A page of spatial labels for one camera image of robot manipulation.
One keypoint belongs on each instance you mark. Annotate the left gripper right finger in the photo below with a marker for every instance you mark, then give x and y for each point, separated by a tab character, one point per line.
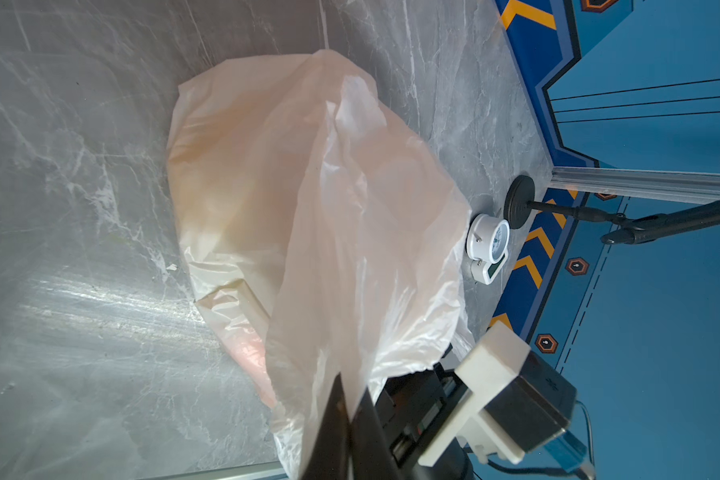
370	455

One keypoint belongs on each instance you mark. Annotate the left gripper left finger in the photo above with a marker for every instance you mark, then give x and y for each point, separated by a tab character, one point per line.
330	457

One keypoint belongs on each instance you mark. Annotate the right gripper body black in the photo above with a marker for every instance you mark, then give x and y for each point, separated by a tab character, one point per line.
412	409

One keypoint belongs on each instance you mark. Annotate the white plastic bag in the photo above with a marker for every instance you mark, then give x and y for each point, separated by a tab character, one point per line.
324	241

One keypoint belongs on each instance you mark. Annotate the small white digital timer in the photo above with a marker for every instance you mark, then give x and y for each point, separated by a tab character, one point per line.
486	272

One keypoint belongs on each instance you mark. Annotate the round white clock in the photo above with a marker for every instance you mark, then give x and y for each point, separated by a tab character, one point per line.
487	238

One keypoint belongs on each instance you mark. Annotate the black microphone on stand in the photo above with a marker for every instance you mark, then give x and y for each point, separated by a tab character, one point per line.
520	202

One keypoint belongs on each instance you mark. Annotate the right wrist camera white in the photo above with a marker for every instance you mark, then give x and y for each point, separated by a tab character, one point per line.
518	415

